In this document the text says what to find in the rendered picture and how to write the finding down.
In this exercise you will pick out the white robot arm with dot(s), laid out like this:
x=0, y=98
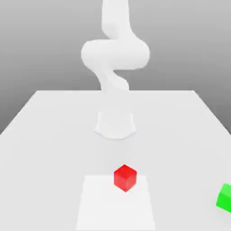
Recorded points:
x=115, y=54

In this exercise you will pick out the small red cube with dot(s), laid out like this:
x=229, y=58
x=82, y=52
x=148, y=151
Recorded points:
x=125, y=177

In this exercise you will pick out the small green cube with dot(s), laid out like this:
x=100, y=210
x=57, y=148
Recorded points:
x=225, y=198

